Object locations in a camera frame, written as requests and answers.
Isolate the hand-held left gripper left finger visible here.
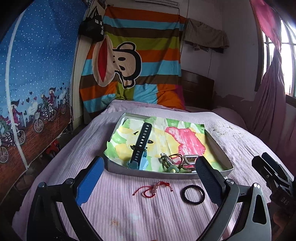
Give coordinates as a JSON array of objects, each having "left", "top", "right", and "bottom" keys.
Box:
[{"left": 30, "top": 156, "right": 105, "bottom": 241}]

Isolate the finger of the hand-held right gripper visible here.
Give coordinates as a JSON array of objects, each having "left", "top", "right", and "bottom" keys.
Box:
[
  {"left": 261, "top": 152, "right": 295, "bottom": 184},
  {"left": 252, "top": 156, "right": 281, "bottom": 188}
]

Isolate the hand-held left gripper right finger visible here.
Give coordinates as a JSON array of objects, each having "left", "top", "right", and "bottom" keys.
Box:
[{"left": 195, "top": 156, "right": 272, "bottom": 241}]

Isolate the shallow grey cardboard box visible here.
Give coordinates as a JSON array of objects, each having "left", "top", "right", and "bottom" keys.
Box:
[{"left": 105, "top": 112, "right": 233, "bottom": 180}]

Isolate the silver claw hair clip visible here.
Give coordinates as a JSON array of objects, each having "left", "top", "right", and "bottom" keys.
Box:
[{"left": 183, "top": 154, "right": 200, "bottom": 172}]

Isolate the black hair tie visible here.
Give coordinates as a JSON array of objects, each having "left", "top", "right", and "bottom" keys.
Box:
[{"left": 181, "top": 184, "right": 206, "bottom": 205}]

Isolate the brown hair tie green flower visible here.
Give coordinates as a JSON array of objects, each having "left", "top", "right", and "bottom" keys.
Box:
[{"left": 168, "top": 154, "right": 185, "bottom": 173}]

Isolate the silver metal ring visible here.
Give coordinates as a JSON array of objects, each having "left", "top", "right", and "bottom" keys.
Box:
[{"left": 158, "top": 152, "right": 173, "bottom": 165}]

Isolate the red string bracelet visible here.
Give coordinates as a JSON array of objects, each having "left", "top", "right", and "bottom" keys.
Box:
[{"left": 132, "top": 181, "right": 173, "bottom": 197}]

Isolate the blue wrist watch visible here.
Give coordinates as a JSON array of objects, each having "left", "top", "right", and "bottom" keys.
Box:
[{"left": 126, "top": 122, "right": 153, "bottom": 171}]

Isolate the red toy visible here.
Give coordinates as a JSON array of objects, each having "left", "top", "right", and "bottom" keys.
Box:
[{"left": 45, "top": 139, "right": 60, "bottom": 159}]

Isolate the colourful painted paper sheet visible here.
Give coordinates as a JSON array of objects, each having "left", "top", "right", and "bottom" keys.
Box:
[{"left": 104, "top": 116, "right": 207, "bottom": 173}]

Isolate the pink pillow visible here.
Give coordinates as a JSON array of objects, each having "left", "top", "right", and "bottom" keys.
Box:
[{"left": 211, "top": 107, "right": 248, "bottom": 130}]

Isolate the pink curtain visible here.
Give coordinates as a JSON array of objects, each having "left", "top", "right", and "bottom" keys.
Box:
[{"left": 250, "top": 0, "right": 296, "bottom": 144}]

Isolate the dark wooden headboard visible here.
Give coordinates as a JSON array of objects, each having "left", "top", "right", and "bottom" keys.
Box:
[{"left": 181, "top": 69, "right": 215, "bottom": 109}]

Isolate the window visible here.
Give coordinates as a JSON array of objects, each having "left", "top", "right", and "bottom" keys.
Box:
[{"left": 262, "top": 14, "right": 296, "bottom": 98}]

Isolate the blue printed fabric wardrobe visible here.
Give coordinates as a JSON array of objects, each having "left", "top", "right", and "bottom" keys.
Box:
[{"left": 0, "top": 0, "right": 80, "bottom": 172}]

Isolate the beige hanging garment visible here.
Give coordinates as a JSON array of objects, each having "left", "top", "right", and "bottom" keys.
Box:
[{"left": 184, "top": 18, "right": 230, "bottom": 52}]

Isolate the black tote bag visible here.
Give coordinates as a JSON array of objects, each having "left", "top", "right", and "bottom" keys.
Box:
[{"left": 79, "top": 6, "right": 104, "bottom": 42}]

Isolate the striped monkey print blanket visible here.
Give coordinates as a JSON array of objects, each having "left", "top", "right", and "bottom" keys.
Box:
[{"left": 79, "top": 5, "right": 188, "bottom": 116}]

